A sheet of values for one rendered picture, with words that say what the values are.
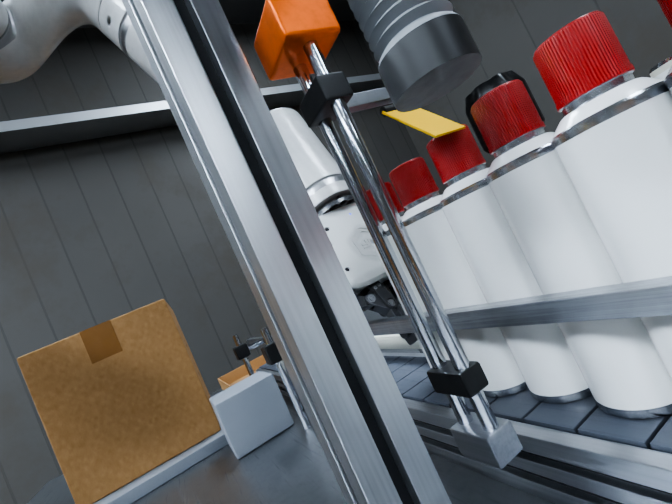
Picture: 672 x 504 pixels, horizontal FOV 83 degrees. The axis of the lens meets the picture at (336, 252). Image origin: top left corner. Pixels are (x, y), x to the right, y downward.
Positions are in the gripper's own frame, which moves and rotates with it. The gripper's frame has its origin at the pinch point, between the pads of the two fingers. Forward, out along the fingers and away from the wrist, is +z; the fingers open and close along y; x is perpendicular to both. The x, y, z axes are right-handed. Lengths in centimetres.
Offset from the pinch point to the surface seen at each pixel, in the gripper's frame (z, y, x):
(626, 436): 13.1, -3.9, -17.6
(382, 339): -1.6, 3.1, 13.8
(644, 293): 7.1, -4.3, -24.3
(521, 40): -140, 264, 78
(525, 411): 10.7, -3.3, -11.1
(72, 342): -31, -36, 36
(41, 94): -258, -33, 151
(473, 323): 4.0, -4.3, -13.7
